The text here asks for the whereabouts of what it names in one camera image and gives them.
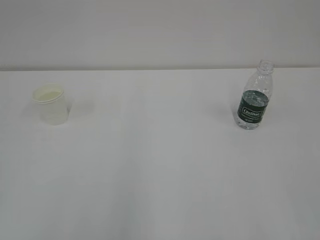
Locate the white paper cup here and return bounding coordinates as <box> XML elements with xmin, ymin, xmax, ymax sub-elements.
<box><xmin>32</xmin><ymin>83</ymin><xmax>69</xmax><ymax>126</ymax></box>

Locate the clear green-label water bottle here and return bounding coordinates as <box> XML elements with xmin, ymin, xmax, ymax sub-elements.
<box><xmin>235</xmin><ymin>60</ymin><xmax>275</xmax><ymax>130</ymax></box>

